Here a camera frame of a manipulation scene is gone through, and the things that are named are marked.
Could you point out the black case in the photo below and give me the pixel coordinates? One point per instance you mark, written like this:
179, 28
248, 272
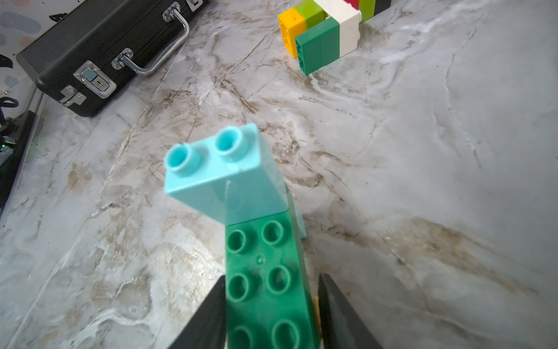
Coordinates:
94, 51

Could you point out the white long lego brick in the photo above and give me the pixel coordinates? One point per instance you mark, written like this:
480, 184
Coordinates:
348, 19

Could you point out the lime green lego brick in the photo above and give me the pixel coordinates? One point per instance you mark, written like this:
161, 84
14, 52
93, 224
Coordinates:
367, 9
311, 12

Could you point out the orange yellow lego brick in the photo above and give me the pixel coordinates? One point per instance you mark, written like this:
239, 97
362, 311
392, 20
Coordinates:
292, 24

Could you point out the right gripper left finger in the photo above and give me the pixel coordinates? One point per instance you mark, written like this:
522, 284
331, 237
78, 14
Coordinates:
207, 328

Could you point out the dark green small lego brick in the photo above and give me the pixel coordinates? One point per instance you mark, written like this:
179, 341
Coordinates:
318, 46

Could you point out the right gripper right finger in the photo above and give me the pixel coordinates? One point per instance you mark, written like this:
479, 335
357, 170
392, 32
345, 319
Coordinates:
340, 324

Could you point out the red lego brick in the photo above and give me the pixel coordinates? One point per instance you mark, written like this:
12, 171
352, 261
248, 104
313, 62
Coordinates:
353, 3

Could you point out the light blue lego brick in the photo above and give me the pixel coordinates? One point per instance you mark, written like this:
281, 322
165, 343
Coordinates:
231, 177
298, 215

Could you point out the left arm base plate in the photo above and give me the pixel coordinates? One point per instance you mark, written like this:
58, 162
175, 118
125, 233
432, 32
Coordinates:
12, 154

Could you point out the black small lego brick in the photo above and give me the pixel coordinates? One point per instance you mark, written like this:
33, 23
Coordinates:
381, 5

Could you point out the dark green long lego brick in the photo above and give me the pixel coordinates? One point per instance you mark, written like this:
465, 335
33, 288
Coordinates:
268, 299

